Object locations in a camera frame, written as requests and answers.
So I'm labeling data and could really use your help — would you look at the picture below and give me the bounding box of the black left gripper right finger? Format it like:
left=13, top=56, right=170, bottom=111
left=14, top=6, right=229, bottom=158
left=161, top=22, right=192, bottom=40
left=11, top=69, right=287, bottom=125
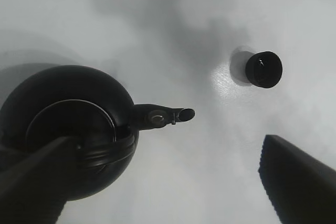
left=258, top=135, right=335, bottom=223

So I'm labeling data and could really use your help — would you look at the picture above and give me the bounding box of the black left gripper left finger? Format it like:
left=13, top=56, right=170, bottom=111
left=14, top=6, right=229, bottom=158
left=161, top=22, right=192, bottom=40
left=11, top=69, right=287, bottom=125
left=1, top=136, right=79, bottom=223

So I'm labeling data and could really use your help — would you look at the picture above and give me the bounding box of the black round teapot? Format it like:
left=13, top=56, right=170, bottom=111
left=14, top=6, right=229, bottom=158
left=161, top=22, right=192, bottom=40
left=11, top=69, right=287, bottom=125
left=1, top=66, right=195, bottom=201

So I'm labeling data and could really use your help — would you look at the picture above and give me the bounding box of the small black teacup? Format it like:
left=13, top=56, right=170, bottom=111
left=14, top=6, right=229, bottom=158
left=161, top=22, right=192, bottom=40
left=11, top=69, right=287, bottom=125
left=245, top=51, right=283, bottom=89

